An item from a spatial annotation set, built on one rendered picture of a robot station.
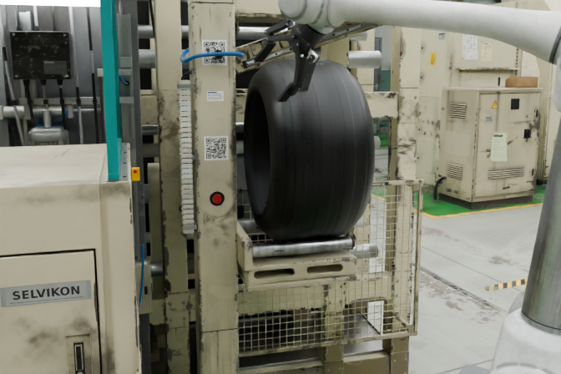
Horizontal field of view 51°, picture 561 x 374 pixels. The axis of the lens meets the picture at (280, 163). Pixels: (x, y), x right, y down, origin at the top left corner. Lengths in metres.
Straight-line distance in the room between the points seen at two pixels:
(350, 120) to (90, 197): 0.88
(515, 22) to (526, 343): 0.60
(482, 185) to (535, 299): 5.32
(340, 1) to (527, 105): 5.60
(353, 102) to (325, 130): 0.13
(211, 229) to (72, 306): 0.82
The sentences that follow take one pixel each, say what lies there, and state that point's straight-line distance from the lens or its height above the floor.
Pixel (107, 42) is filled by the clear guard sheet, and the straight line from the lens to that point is 1.05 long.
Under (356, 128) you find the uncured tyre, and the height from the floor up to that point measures 1.29.
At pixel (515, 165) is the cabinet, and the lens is 6.70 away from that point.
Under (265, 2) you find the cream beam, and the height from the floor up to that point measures 1.69.
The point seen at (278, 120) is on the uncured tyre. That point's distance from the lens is 1.69.
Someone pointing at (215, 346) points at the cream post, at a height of 0.57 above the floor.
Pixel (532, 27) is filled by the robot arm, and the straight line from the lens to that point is 1.24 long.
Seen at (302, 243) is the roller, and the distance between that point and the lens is 1.87.
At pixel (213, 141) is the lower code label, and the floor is 1.24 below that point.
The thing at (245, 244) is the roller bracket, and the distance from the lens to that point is 1.78.
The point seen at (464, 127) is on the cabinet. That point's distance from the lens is 6.38.
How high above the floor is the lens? 1.47
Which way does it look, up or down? 9 degrees down
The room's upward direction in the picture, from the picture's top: straight up
